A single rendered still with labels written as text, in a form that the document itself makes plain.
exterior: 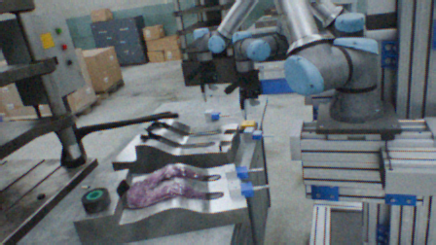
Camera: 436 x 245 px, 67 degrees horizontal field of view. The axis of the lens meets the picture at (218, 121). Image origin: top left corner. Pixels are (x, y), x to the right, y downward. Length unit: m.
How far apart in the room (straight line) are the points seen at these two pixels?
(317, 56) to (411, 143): 0.37
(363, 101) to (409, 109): 0.26
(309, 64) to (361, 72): 0.17
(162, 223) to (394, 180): 0.65
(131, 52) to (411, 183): 7.74
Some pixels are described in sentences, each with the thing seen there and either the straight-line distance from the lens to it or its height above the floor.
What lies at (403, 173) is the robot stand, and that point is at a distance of 0.99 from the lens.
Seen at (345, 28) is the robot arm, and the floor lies 1.23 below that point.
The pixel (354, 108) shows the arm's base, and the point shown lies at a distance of 1.02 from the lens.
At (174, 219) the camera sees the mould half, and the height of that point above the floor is 0.86.
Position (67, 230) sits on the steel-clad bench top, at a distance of 1.25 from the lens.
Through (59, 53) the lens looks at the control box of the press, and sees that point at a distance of 1.85.
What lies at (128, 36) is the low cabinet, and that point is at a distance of 8.31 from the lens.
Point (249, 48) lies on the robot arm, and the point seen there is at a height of 1.24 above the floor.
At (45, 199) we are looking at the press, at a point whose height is 0.79.
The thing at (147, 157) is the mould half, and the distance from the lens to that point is 1.36.
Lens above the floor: 1.46
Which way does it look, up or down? 22 degrees down
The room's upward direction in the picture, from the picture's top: 9 degrees counter-clockwise
